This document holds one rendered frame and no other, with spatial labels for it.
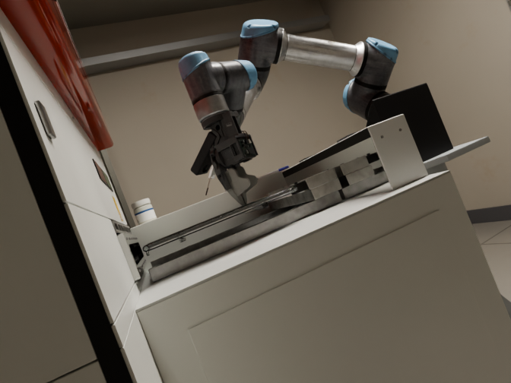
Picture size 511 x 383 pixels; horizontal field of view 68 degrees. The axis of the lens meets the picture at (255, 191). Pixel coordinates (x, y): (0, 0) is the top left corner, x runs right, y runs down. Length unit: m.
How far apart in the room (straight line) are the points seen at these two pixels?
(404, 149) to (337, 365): 0.44
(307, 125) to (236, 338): 3.28
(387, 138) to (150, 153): 2.58
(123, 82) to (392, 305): 2.98
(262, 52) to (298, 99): 2.56
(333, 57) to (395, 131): 0.58
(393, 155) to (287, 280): 0.35
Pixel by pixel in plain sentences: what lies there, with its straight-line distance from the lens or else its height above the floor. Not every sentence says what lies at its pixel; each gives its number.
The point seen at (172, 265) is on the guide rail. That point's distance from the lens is 0.88.
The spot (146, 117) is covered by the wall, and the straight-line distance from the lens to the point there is 3.31.
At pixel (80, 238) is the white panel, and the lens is 0.42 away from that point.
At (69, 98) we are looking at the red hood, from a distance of 0.83.
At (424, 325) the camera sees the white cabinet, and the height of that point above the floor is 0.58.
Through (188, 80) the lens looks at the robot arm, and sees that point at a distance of 0.90.
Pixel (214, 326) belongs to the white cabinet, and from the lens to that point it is 0.63.
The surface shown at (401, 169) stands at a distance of 0.84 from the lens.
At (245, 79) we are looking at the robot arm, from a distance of 0.97.
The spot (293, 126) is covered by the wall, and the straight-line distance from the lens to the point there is 3.72.
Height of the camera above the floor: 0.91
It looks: 1 degrees up
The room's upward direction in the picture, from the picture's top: 22 degrees counter-clockwise
